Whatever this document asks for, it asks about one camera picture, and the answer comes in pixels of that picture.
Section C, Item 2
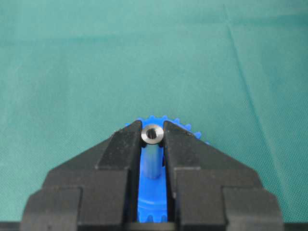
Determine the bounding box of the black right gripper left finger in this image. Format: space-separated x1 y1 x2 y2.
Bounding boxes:
20 120 142 231

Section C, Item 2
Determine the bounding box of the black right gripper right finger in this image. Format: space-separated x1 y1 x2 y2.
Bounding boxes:
163 122 284 231

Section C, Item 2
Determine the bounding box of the small silver metal shaft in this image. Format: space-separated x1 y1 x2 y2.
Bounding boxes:
141 124 164 179

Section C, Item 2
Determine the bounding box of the blue plastic gear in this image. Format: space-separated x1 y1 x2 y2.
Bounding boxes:
124 114 209 223

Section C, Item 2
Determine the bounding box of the green table cloth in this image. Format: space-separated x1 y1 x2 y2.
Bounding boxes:
0 0 308 222

